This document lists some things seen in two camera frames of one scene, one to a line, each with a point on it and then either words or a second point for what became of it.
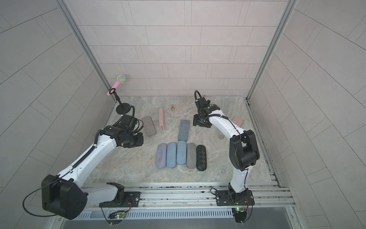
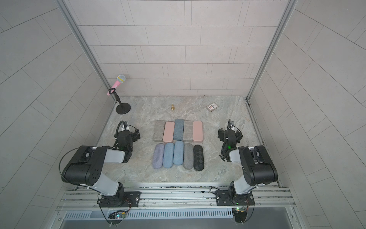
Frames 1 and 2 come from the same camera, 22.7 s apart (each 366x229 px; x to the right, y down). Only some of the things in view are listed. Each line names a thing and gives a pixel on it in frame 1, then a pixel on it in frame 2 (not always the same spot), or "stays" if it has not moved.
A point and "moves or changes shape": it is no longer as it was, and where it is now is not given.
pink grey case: (161, 119) -> (168, 132)
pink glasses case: (238, 121) -> (198, 130)
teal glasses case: (184, 130) moves or changes shape
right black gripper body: (200, 119) -> (224, 137)
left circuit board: (119, 214) stays
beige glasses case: (191, 155) moves or changes shape
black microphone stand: (121, 108) stays
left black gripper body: (134, 140) -> (133, 138)
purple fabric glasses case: (161, 155) moves or changes shape
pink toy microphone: (120, 79) stays
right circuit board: (240, 214) stays
